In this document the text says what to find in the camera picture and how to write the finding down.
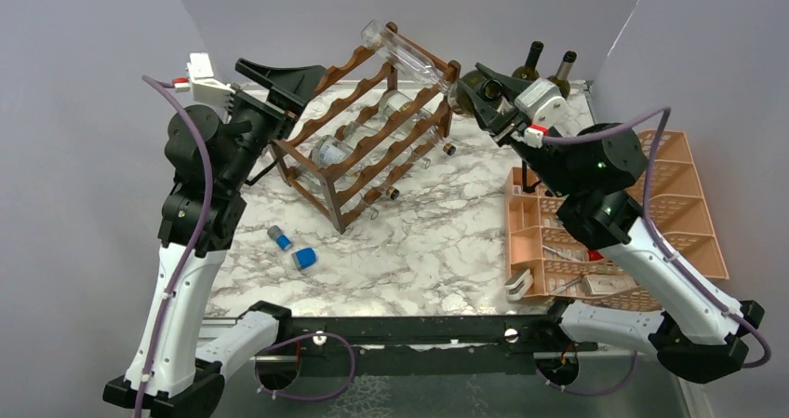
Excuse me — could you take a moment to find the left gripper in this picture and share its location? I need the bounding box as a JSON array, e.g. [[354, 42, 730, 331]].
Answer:
[[221, 60, 326, 192]]

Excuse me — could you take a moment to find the green wine bottle white label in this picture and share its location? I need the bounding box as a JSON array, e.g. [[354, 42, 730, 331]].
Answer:
[[448, 70, 502, 116]]

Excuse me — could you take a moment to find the green wine bottle black cap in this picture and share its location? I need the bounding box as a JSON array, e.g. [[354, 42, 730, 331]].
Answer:
[[511, 41, 544, 81]]

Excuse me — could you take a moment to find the green wine bottle silver cap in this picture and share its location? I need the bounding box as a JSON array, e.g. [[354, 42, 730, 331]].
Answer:
[[548, 50, 577, 99]]

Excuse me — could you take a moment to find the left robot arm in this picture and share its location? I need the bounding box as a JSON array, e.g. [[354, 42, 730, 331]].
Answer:
[[102, 53, 328, 417]]

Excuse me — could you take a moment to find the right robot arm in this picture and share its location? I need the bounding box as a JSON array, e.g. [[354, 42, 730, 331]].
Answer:
[[455, 66, 764, 384]]

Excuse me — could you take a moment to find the cork bottle end right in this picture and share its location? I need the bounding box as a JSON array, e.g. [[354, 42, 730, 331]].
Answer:
[[442, 143, 457, 156]]

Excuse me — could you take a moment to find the cork bottle end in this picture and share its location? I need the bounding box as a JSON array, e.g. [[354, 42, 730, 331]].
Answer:
[[384, 186, 400, 200], [442, 143, 457, 156]]

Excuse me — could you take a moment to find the clear bottle lower rack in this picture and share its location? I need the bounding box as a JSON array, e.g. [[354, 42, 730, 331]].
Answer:
[[310, 135, 432, 172]]

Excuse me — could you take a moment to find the brown wooden wine rack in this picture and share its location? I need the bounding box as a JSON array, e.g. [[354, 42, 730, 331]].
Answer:
[[271, 22, 461, 233]]

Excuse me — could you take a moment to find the cork bottle end lower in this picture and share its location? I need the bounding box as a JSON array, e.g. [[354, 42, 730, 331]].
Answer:
[[384, 186, 400, 200]]

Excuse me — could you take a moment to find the orange plastic compartment tray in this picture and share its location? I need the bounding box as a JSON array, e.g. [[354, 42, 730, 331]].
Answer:
[[504, 167, 622, 303]]

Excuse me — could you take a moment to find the small blue grey cap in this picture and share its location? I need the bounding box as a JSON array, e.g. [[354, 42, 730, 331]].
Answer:
[[267, 225, 293, 251]]

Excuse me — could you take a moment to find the blue grey sharpener block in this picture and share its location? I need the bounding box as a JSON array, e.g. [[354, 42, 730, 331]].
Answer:
[[291, 248, 317, 271]]

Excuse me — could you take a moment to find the red item in tray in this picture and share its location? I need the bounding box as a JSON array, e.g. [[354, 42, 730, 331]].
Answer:
[[587, 250, 604, 262]]

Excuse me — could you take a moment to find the orange plastic file organizer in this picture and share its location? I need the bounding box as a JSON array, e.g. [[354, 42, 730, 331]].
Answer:
[[649, 130, 729, 285]]

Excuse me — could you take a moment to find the white box in tray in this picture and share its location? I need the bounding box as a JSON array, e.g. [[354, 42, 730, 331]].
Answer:
[[582, 275, 628, 296]]

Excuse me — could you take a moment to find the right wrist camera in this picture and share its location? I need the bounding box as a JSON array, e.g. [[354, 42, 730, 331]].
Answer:
[[515, 77, 568, 135]]

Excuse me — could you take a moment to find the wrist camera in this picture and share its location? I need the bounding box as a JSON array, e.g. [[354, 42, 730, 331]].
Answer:
[[515, 77, 568, 135], [170, 52, 235, 108]]

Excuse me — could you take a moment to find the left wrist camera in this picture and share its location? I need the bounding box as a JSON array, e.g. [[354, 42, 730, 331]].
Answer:
[[170, 52, 235, 108]]

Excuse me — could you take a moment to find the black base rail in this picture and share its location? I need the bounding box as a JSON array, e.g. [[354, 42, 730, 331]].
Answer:
[[254, 315, 571, 383]]

